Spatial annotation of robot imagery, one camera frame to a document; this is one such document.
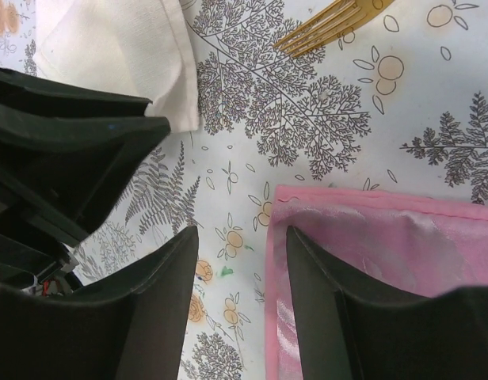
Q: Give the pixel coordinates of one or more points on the pink rose placemat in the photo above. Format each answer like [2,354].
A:
[424,246]

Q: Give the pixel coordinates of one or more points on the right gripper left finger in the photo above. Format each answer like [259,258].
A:
[129,325]

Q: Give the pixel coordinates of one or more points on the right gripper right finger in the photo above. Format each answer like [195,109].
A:
[352,326]

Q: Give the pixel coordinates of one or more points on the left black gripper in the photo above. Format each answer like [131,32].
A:
[66,156]

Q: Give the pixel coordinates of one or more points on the gold fork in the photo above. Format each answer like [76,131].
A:
[337,19]

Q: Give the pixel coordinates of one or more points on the white cloth napkin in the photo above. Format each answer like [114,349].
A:
[136,48]

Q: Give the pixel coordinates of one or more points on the floral tablecloth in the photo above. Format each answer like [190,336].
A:
[400,105]

